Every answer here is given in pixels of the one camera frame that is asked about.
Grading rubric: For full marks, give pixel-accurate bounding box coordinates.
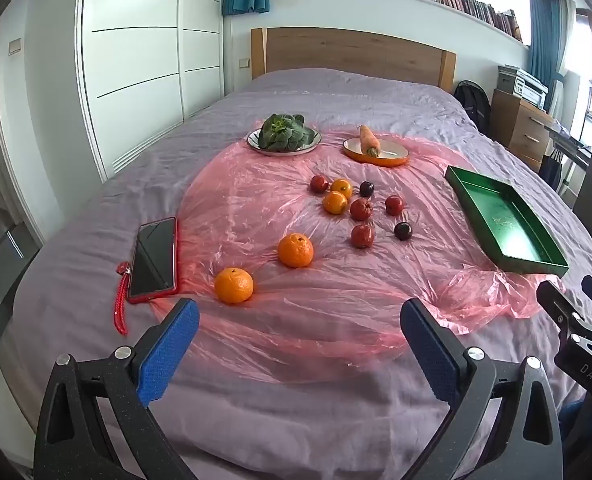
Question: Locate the black backpack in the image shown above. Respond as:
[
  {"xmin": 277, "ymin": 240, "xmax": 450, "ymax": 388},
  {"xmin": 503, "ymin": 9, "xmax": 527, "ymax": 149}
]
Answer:
[{"xmin": 453, "ymin": 80, "xmax": 492, "ymax": 133}]

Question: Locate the dark blue bag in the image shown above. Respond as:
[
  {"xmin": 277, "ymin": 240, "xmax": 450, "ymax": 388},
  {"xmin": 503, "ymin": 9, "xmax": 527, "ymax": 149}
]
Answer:
[{"xmin": 538, "ymin": 152, "xmax": 567, "ymax": 191}]

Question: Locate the wooden headboard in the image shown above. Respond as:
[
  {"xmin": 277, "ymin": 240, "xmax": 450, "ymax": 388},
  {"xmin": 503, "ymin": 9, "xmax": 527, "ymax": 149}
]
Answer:
[{"xmin": 251, "ymin": 27, "xmax": 457, "ymax": 93}]

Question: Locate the green rectangular tray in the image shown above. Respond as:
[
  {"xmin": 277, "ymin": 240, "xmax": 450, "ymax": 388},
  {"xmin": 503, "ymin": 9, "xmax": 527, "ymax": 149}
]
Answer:
[{"xmin": 444, "ymin": 165, "xmax": 570, "ymax": 277}]

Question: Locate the pink plastic sheet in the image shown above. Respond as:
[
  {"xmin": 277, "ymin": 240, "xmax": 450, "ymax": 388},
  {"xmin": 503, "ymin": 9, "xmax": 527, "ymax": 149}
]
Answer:
[{"xmin": 178, "ymin": 130, "xmax": 567, "ymax": 386}]

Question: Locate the green bok choy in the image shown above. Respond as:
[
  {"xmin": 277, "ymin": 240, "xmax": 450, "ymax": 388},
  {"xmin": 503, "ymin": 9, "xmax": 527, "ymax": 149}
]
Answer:
[{"xmin": 257, "ymin": 113, "xmax": 316, "ymax": 152}]

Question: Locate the white wardrobe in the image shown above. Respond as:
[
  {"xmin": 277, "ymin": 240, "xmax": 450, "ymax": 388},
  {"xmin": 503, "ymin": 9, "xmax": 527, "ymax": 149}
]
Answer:
[{"xmin": 76, "ymin": 0, "xmax": 224, "ymax": 181}]

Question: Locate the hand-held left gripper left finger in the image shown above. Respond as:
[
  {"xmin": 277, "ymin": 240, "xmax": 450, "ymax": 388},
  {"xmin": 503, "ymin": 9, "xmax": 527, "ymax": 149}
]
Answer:
[{"xmin": 33, "ymin": 297, "xmax": 200, "ymax": 480}]

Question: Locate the phone in red case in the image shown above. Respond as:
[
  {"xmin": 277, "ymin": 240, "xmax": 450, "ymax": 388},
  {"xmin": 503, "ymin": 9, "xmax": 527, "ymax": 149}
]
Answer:
[{"xmin": 127, "ymin": 217, "xmax": 178, "ymax": 305}]

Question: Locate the grey white printer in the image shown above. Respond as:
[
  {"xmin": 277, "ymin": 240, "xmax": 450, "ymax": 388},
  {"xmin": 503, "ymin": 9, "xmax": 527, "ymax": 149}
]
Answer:
[{"xmin": 497, "ymin": 65, "xmax": 549, "ymax": 110}]

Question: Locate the wooden dresser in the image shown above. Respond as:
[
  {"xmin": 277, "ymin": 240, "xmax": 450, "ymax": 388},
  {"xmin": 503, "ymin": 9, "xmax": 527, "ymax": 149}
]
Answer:
[{"xmin": 490, "ymin": 89, "xmax": 557, "ymax": 173}]

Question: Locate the red wrist strap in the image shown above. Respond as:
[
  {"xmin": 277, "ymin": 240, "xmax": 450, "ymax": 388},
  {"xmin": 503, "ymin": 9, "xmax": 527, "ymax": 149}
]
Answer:
[{"xmin": 114, "ymin": 261, "xmax": 133, "ymax": 337}]

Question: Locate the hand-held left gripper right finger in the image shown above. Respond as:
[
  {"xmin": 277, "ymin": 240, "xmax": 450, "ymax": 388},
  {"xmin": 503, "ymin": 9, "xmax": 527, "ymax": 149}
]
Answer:
[{"xmin": 400, "ymin": 298, "xmax": 563, "ymax": 480}]

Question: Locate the orange carrot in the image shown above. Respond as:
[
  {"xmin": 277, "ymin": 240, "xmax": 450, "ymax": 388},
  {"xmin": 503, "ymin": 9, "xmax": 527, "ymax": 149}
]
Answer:
[{"xmin": 358, "ymin": 125, "xmax": 382, "ymax": 157}]

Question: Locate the orange rimmed white plate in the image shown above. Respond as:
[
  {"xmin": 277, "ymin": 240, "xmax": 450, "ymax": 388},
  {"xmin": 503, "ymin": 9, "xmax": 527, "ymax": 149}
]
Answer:
[{"xmin": 342, "ymin": 137, "xmax": 410, "ymax": 167}]

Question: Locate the cluttered desk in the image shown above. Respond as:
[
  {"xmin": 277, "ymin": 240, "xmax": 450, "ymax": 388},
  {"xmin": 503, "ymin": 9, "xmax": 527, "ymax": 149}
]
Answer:
[{"xmin": 546, "ymin": 120, "xmax": 592, "ymax": 161}]

